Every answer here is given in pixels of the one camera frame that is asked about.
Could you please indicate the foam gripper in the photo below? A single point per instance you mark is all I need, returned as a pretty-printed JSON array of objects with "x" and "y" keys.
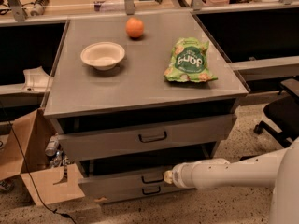
[{"x": 178, "y": 174}]

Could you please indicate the grey drawer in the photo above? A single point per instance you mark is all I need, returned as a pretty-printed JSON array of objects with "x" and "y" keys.
[
  {"x": 143, "y": 138},
  {"x": 101, "y": 185},
  {"x": 135, "y": 193}
]

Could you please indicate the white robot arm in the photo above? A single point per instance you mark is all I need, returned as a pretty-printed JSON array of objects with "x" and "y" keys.
[{"x": 278, "y": 170}]

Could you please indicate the grey bottom drawer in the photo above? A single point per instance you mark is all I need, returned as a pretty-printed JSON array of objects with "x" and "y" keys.
[{"x": 135, "y": 193}]

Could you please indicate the grey drawer cabinet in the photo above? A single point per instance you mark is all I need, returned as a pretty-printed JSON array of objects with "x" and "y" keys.
[{"x": 134, "y": 92}]

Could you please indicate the grey top drawer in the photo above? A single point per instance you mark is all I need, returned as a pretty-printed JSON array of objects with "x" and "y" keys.
[{"x": 143, "y": 138}]

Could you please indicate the green snack bag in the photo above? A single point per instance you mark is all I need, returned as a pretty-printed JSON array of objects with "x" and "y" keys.
[{"x": 188, "y": 62}]

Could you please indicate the plastic bottle in box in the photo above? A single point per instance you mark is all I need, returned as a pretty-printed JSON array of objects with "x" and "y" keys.
[{"x": 52, "y": 146}]

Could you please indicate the black office chair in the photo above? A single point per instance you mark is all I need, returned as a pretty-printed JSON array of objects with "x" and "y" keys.
[{"x": 284, "y": 112}]

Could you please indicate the white paper bowl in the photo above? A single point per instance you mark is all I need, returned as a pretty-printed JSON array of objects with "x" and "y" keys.
[{"x": 103, "y": 55}]

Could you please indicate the brown cardboard box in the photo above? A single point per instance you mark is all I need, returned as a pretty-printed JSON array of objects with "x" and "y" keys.
[{"x": 24, "y": 155}]

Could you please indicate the orange fruit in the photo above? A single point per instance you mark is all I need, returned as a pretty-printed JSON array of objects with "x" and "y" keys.
[{"x": 134, "y": 27}]

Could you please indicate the black white handheld tool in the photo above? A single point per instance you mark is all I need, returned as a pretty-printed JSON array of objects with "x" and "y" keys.
[{"x": 39, "y": 7}]

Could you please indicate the white plastic bracket part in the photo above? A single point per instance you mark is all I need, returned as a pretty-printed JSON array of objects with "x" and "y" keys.
[{"x": 37, "y": 80}]

